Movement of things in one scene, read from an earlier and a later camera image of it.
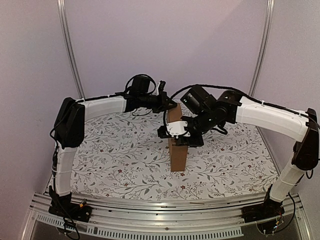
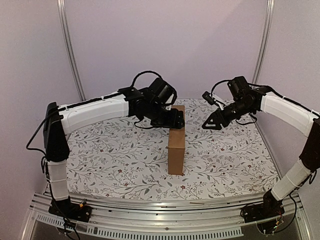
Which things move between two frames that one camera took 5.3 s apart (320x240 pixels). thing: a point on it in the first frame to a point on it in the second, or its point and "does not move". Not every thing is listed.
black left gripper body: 159,106 to 163,120
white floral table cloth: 119,155 does not move
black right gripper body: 191,139 to 222,115
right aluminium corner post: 270,9 does not move
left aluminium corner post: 66,44 does not move
